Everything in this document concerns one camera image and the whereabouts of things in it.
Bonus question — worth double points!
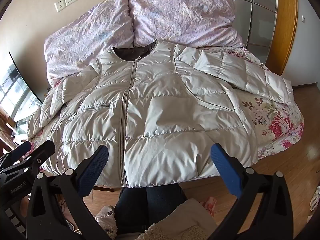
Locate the pink slipper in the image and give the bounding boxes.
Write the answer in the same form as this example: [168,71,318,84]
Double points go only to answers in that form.
[200,196,218,217]

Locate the white crumpled object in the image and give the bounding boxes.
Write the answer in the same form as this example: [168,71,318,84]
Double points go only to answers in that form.
[309,186,320,218]

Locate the pink crinkled pillow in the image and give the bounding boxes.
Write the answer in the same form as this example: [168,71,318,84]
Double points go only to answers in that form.
[44,0,134,81]
[128,0,243,48]

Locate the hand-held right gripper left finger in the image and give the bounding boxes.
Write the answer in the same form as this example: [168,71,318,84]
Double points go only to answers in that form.
[26,144,110,240]

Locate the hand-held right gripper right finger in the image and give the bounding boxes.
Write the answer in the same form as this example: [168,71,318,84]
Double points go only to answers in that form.
[211,144,297,240]

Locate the person's legs in dark jeans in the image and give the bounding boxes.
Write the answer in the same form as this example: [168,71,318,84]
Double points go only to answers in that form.
[114,184,187,233]

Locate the frosted glass door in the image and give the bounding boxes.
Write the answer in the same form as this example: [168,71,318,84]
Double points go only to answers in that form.
[232,0,278,56]

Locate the white puffer jacket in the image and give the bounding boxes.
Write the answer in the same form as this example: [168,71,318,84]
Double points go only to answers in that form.
[27,40,294,188]

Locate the beige fleece garment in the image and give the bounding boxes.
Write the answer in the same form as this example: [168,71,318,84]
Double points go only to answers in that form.
[136,198,218,240]

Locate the white plush slipper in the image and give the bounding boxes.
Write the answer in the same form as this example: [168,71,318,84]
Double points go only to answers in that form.
[96,205,118,240]

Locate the floral bed sheet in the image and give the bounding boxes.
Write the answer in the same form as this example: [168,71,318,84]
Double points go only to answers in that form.
[26,45,305,160]

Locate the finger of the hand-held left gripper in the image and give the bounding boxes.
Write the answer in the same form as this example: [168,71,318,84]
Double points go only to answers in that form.
[8,141,32,161]
[15,140,56,173]

